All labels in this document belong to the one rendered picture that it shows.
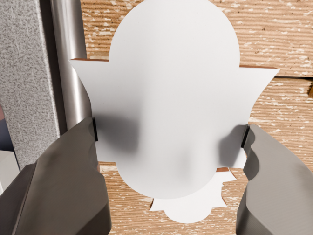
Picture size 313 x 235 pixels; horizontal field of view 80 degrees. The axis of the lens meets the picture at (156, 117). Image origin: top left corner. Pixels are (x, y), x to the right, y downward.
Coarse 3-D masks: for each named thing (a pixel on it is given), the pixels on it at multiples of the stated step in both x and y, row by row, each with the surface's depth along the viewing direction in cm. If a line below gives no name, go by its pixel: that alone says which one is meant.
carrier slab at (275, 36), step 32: (96, 0) 20; (128, 0) 20; (224, 0) 20; (256, 0) 20; (288, 0) 19; (96, 32) 21; (256, 32) 21; (288, 32) 21; (256, 64) 22; (288, 64) 22
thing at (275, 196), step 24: (264, 144) 9; (264, 168) 8; (288, 168) 8; (264, 192) 7; (288, 192) 7; (312, 192) 7; (240, 216) 7; (264, 216) 6; (288, 216) 6; (312, 216) 6
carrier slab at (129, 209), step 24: (264, 96) 24; (288, 96) 24; (264, 120) 26; (288, 120) 26; (312, 120) 25; (288, 144) 27; (312, 144) 27; (240, 168) 29; (312, 168) 29; (120, 192) 33; (240, 192) 32; (120, 216) 36; (144, 216) 35; (216, 216) 35
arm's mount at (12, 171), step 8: (0, 152) 37; (8, 152) 37; (0, 160) 35; (8, 160) 37; (0, 168) 35; (8, 168) 37; (16, 168) 39; (0, 176) 35; (8, 176) 37; (0, 184) 35; (8, 184) 37; (0, 192) 36
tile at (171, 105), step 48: (144, 0) 10; (192, 0) 9; (144, 48) 10; (192, 48) 10; (96, 96) 12; (144, 96) 12; (192, 96) 12; (240, 96) 11; (96, 144) 13; (144, 144) 13; (192, 144) 13; (240, 144) 13; (144, 192) 15; (192, 192) 15
